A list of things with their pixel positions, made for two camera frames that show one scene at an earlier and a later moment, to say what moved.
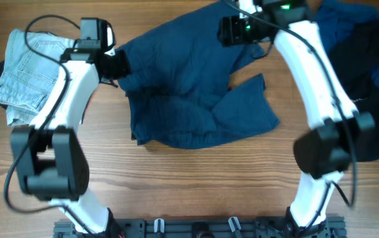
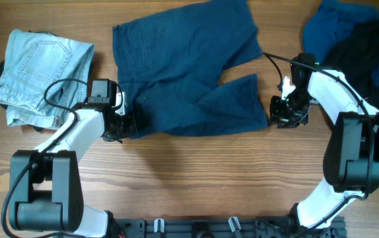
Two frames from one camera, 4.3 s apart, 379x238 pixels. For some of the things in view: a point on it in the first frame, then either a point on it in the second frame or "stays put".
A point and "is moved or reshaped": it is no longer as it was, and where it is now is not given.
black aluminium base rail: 205,227 stays put
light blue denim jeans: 26,77 stays put
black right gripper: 228,33 → 277,116
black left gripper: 123,69 → 131,127
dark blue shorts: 179,92 is moved or reshaped
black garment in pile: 364,43 stays put
